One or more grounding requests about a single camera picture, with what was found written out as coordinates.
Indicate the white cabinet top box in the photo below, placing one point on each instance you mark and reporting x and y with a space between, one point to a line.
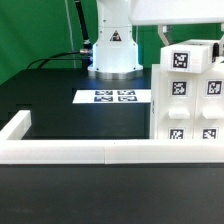
191 56

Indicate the white cabinet body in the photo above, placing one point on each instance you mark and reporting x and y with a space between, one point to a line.
155 91

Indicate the green backdrop curtain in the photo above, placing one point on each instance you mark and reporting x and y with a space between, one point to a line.
37 29

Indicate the white cabinet door panel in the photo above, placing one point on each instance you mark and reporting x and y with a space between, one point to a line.
209 114

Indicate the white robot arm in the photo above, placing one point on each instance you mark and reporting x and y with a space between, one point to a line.
115 53

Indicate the white base tag plate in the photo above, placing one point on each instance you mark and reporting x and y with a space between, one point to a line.
112 96

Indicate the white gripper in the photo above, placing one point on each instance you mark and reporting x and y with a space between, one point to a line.
171 12

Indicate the white U-shaped fence frame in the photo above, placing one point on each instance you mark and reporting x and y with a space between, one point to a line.
14 149

